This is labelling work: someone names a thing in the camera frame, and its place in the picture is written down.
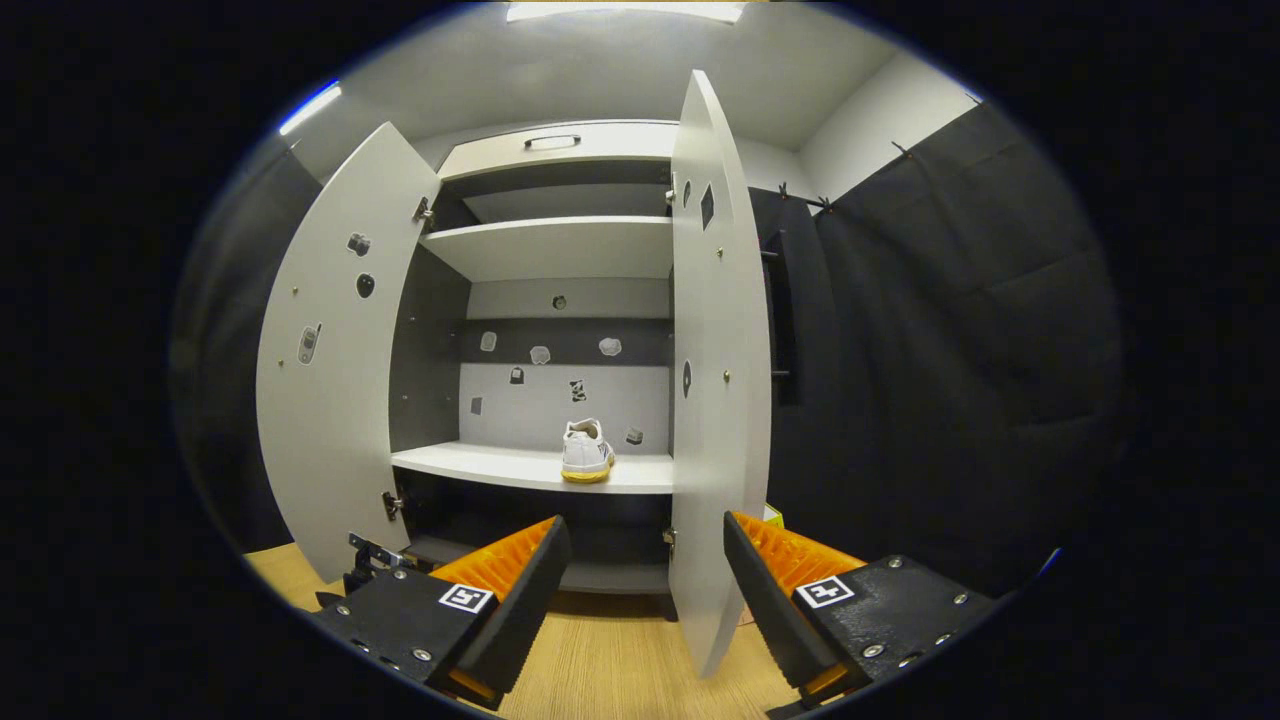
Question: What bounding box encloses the white shoe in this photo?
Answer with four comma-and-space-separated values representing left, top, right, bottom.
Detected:
560, 418, 616, 485

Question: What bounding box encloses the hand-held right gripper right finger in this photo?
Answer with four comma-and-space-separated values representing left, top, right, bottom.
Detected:
722, 510, 999, 713

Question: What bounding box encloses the white shoe cabinet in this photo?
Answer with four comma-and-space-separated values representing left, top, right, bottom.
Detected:
388, 120, 681, 601

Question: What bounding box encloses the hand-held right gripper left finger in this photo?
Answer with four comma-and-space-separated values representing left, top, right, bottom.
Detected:
308, 514, 574, 713

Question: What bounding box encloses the ceiling light panel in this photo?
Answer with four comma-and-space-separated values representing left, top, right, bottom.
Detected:
277, 80, 344, 138

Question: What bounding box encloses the black backdrop cloth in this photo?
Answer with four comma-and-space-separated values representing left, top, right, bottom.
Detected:
745, 185, 836, 561
815, 100, 1126, 601

